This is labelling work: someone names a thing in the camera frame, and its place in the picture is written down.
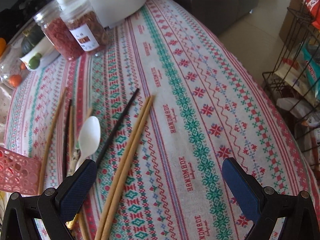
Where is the pink plastic utensil basket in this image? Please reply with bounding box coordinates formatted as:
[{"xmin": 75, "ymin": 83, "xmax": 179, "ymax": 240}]
[{"xmin": 0, "ymin": 147, "xmax": 41, "ymax": 196}]

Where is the white plastic spoon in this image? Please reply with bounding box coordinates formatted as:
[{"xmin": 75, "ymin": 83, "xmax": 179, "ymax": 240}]
[{"xmin": 75, "ymin": 116, "xmax": 101, "ymax": 170}]

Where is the black chopstick thin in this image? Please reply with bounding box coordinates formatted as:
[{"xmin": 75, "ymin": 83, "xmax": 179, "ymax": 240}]
[{"xmin": 95, "ymin": 88, "xmax": 140, "ymax": 168}]

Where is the black chopstick gold end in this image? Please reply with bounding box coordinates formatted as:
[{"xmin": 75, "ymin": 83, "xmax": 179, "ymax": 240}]
[{"xmin": 62, "ymin": 99, "xmax": 72, "ymax": 180}]

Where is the patterned tablecloth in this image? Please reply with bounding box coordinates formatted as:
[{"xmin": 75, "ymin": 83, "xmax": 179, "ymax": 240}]
[{"xmin": 4, "ymin": 0, "xmax": 319, "ymax": 239}]

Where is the floral cloth cover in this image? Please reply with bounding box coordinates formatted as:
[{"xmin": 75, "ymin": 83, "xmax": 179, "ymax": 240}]
[{"xmin": 0, "ymin": 83, "xmax": 14, "ymax": 146}]

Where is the glass jar with tomatoes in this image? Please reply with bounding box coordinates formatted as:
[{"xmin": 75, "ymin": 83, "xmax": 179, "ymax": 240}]
[{"xmin": 1, "ymin": 45, "xmax": 29, "ymax": 89}]

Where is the white bowl green knob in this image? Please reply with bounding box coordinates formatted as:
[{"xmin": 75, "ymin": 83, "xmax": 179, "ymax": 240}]
[{"xmin": 20, "ymin": 36, "xmax": 60, "ymax": 71}]

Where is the dark green squash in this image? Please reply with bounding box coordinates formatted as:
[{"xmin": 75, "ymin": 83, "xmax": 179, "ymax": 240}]
[{"xmin": 21, "ymin": 25, "xmax": 44, "ymax": 56}]

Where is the orange mandarin on jar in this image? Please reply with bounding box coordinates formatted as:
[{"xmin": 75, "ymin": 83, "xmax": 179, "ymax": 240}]
[{"xmin": 0, "ymin": 37, "xmax": 7, "ymax": 56}]

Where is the short jar labelled dried food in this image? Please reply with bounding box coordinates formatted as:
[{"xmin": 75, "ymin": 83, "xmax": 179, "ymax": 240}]
[{"xmin": 60, "ymin": 0, "xmax": 109, "ymax": 56}]

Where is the tall jar red goji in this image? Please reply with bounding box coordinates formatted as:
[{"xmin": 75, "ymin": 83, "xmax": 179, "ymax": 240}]
[{"xmin": 33, "ymin": 0, "xmax": 84, "ymax": 61}]

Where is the cardboard box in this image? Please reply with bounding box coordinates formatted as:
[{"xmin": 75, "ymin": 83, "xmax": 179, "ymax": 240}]
[{"xmin": 279, "ymin": 0, "xmax": 308, "ymax": 47}]

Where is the black wire rack basket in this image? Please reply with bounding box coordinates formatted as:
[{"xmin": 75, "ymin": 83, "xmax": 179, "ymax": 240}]
[{"xmin": 263, "ymin": 5, "xmax": 319, "ymax": 174}]

